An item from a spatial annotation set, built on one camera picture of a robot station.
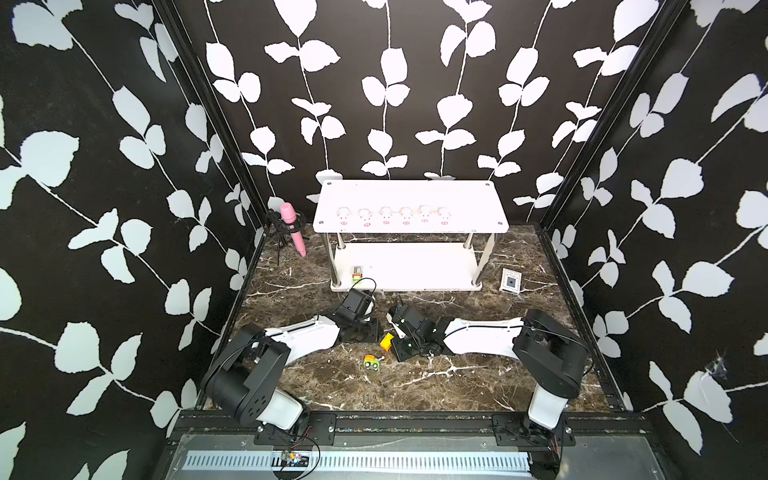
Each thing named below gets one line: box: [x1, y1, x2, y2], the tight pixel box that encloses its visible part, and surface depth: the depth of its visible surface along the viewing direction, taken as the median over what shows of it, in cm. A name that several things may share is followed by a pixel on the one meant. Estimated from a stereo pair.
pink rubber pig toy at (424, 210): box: [418, 204, 433, 224], surface depth 75 cm
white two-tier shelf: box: [313, 180, 510, 291], surface depth 83 cm
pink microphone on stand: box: [265, 202, 310, 266], surface depth 97 cm
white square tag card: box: [499, 268, 522, 296], surface depth 103 cm
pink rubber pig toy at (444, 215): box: [437, 206, 452, 227], surface depth 74 cm
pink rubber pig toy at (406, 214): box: [400, 206, 414, 227], surface depth 74 cm
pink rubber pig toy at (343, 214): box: [337, 206, 352, 228], surface depth 74 cm
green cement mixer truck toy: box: [363, 354, 380, 371], surface depth 85 cm
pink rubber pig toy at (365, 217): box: [358, 208, 373, 228], surface depth 73 cm
